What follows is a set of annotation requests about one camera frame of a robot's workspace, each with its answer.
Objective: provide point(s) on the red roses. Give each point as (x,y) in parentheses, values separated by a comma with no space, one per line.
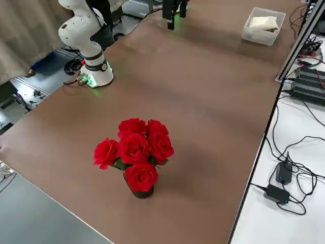
(133,148)

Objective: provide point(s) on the clear plastic box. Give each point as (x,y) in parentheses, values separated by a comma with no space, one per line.
(257,38)

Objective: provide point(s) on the black vase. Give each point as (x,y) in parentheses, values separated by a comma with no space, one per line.
(143,193)

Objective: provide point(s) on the white desk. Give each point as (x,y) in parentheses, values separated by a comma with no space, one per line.
(292,223)

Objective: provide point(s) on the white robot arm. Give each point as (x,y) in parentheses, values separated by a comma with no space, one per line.
(86,50)

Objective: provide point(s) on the black power adapter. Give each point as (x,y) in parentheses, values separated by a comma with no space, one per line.
(276,194)

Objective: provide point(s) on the blue crate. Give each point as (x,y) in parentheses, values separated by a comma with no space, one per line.
(41,61)

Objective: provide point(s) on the beige curtain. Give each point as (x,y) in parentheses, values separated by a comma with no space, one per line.
(23,38)

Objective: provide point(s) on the grey side table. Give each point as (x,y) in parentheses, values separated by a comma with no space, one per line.
(30,216)

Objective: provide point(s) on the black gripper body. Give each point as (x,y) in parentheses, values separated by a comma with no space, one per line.
(177,2)

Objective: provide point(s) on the cream tablecloth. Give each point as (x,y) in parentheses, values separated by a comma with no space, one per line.
(262,23)

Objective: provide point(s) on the aluminium post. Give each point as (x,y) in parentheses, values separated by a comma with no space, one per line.
(297,48)

